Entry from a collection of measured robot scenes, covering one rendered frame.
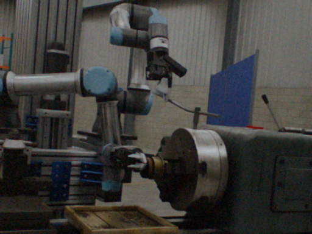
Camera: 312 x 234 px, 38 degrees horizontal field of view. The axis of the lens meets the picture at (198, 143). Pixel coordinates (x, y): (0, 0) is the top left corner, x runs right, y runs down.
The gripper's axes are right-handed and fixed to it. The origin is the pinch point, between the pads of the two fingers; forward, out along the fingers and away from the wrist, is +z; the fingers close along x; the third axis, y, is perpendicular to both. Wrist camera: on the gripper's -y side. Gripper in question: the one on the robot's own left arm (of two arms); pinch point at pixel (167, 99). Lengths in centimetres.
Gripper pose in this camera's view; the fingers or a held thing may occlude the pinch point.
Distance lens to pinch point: 179.1
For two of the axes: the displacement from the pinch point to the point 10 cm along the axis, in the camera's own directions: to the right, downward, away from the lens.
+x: 4.9, -2.6, -8.3
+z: 0.8, 9.6, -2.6
